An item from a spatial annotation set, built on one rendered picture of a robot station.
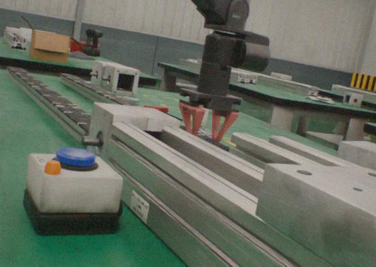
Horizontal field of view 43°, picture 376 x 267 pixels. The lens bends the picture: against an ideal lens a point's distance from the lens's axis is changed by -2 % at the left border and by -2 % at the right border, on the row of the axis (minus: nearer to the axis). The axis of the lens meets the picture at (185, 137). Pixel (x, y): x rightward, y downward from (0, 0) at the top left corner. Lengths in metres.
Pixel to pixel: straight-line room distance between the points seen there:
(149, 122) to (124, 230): 0.19
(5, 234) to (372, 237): 0.32
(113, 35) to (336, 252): 11.57
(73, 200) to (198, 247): 0.13
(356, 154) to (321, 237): 0.49
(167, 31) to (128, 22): 1.00
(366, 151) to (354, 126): 2.79
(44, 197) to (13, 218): 0.06
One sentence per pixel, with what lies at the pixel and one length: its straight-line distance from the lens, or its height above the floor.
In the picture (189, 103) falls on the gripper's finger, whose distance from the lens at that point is 0.86.
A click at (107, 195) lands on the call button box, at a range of 0.48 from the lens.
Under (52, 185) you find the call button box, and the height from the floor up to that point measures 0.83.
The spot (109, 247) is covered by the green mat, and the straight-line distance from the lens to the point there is 0.47.
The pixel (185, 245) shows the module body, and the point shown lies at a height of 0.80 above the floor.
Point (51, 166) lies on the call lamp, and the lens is 0.46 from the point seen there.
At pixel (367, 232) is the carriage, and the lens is 0.28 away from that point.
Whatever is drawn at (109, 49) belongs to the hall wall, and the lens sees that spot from 11.81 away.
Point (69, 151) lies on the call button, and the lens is 0.49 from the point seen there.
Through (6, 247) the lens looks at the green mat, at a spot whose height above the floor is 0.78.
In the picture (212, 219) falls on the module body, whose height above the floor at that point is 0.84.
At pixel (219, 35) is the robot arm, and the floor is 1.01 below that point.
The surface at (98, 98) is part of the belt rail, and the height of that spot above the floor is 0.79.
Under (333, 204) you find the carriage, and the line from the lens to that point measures 0.30.
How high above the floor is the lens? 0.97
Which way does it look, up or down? 10 degrees down
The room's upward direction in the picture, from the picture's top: 10 degrees clockwise
